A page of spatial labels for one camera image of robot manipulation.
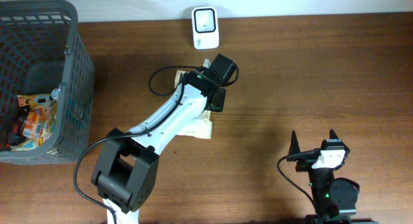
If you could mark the grey plastic mesh basket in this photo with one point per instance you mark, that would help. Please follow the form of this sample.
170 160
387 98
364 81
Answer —
42 50

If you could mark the yellow snack chip bag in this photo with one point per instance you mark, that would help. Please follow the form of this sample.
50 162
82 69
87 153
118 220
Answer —
35 122

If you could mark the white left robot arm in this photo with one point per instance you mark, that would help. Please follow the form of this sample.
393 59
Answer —
126 169

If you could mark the beige kraft paper pouch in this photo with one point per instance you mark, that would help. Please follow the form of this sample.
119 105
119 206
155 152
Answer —
200 124

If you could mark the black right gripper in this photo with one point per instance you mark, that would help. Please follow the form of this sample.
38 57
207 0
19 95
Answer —
305 155

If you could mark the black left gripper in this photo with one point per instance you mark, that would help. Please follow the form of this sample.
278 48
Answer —
216 101

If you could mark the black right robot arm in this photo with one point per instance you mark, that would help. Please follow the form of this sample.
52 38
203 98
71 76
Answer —
334 199

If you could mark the white barcode scanner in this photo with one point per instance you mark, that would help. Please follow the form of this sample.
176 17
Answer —
205 27

